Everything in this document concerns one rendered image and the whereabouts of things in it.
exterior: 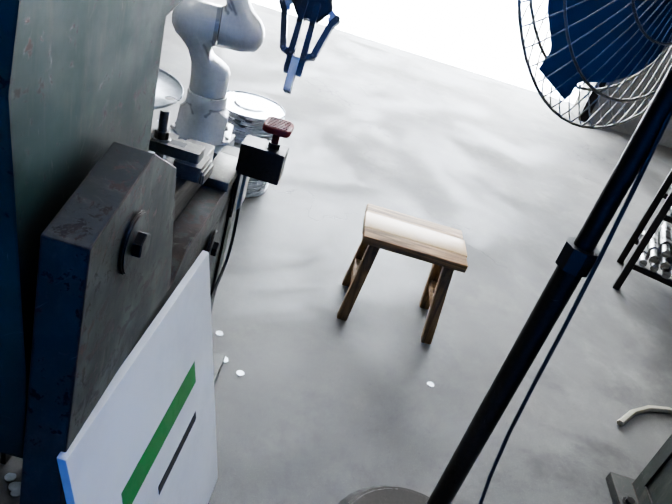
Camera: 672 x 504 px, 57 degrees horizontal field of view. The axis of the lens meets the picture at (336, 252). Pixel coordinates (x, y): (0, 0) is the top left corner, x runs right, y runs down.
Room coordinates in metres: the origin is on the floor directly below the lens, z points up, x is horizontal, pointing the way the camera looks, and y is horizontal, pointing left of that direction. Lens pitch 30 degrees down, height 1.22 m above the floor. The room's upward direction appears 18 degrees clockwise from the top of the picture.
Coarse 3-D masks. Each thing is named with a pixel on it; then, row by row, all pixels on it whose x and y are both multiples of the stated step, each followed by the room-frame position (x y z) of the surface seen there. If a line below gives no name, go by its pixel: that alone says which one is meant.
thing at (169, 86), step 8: (160, 72) 1.25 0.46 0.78; (160, 80) 1.20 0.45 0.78; (168, 80) 1.22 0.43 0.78; (176, 80) 1.22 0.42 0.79; (160, 88) 1.16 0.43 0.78; (168, 88) 1.17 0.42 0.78; (176, 88) 1.19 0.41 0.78; (160, 96) 1.12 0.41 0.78; (168, 96) 1.13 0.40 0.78; (176, 96) 1.14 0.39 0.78; (160, 104) 1.08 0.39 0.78; (168, 104) 1.08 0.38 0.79
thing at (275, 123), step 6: (270, 120) 1.23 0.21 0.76; (276, 120) 1.25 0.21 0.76; (282, 120) 1.26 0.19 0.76; (264, 126) 1.21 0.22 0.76; (270, 126) 1.21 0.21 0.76; (276, 126) 1.22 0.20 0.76; (282, 126) 1.22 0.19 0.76; (288, 126) 1.23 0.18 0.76; (270, 132) 1.20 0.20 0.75; (276, 132) 1.20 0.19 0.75; (282, 132) 1.20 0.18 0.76; (288, 132) 1.21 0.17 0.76; (276, 138) 1.23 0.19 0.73
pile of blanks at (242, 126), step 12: (228, 120) 2.31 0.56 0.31; (240, 120) 2.30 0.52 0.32; (252, 120) 2.29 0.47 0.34; (240, 132) 2.28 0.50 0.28; (252, 132) 2.30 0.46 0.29; (264, 132) 2.32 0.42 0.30; (240, 144) 2.30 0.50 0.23; (252, 180) 2.32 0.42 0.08; (252, 192) 2.33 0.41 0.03; (264, 192) 2.41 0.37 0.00
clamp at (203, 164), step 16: (160, 112) 0.99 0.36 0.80; (160, 128) 0.99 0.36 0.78; (160, 144) 0.98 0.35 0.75; (176, 144) 0.99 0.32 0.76; (192, 144) 1.01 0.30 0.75; (176, 160) 0.97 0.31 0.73; (192, 160) 0.98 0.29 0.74; (208, 160) 1.02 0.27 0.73; (176, 176) 0.97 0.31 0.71; (192, 176) 0.97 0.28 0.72; (208, 176) 1.01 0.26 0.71
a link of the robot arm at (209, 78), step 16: (192, 0) 1.73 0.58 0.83; (176, 16) 1.69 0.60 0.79; (192, 16) 1.69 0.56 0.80; (208, 16) 1.70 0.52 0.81; (176, 32) 1.71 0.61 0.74; (192, 32) 1.69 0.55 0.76; (208, 32) 1.70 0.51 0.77; (192, 48) 1.70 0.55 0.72; (208, 48) 1.71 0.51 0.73; (192, 64) 1.72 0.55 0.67; (208, 64) 1.70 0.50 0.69; (224, 64) 1.76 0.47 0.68; (192, 80) 1.71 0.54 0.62; (208, 80) 1.70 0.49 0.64; (224, 80) 1.73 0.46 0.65; (208, 96) 1.71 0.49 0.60; (224, 96) 1.74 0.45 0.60
